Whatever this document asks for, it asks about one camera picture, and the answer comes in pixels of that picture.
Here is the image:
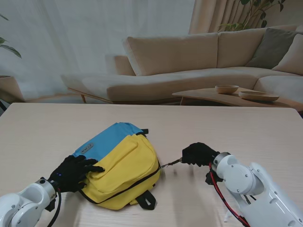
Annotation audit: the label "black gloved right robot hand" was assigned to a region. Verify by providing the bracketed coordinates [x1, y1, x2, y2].
[181, 142, 220, 167]

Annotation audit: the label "wide shallow wooden bowl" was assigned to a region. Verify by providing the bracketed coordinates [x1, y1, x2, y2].
[238, 90, 280, 103]

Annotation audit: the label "grey cushion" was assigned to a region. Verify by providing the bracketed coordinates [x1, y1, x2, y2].
[246, 27, 303, 69]

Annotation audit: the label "pale green leafy plant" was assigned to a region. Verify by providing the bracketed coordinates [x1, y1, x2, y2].
[0, 13, 22, 59]

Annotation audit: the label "tall green leafy plant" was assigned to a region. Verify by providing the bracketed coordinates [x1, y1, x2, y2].
[217, 0, 287, 33]

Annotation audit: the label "wooden coffee table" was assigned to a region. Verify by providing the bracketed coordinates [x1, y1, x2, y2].
[172, 87, 303, 112]

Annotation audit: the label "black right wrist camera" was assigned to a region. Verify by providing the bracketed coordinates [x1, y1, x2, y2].
[205, 172, 222, 185]

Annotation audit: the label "red black arm cables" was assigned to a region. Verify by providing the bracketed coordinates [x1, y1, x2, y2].
[46, 181, 62, 227]
[208, 162, 258, 227]

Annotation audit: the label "red black right arm cables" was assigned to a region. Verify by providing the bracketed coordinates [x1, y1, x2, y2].
[208, 162, 258, 227]

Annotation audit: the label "red black left arm cables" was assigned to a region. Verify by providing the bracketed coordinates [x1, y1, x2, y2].
[46, 181, 62, 227]

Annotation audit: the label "small deep wooden bowl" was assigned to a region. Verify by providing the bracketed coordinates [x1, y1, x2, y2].
[214, 84, 240, 95]

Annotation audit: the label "beige sofa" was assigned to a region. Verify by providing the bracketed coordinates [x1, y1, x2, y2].
[61, 25, 303, 105]

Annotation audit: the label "beige curtain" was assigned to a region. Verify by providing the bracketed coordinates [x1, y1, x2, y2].
[188, 0, 303, 35]

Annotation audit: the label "beige plant pot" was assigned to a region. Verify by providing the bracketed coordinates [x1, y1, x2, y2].
[0, 75, 25, 103]

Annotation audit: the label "sheer white curtain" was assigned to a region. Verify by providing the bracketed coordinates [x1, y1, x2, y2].
[0, 0, 197, 103]

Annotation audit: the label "beige cushion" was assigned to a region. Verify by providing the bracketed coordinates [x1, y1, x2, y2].
[272, 34, 303, 76]

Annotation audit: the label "yellow and blue school bag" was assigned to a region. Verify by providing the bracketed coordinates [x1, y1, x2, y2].
[71, 122, 180, 211]

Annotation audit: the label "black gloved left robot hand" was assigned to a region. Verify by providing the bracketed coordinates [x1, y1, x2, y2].
[49, 155, 106, 193]

